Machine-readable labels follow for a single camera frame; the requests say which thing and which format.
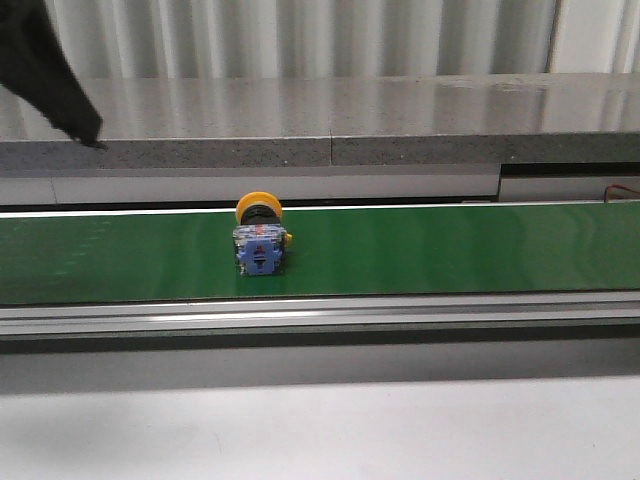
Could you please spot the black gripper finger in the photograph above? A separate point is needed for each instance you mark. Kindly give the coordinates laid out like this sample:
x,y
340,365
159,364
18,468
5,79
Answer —
x,y
34,67

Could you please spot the yellow push button switch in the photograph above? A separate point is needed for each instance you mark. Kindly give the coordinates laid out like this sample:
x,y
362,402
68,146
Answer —
x,y
260,240

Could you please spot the white pleated curtain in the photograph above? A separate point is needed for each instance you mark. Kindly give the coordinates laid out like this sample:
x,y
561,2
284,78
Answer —
x,y
322,39

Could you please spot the grey stone counter slab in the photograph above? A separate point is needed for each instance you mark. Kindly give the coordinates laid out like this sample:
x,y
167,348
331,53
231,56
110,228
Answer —
x,y
153,123

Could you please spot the green conveyor belt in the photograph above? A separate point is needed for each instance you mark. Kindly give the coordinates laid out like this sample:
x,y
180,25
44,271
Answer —
x,y
80,259

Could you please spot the aluminium conveyor frame rail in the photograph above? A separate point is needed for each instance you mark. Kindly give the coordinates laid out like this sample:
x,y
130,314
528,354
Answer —
x,y
324,314

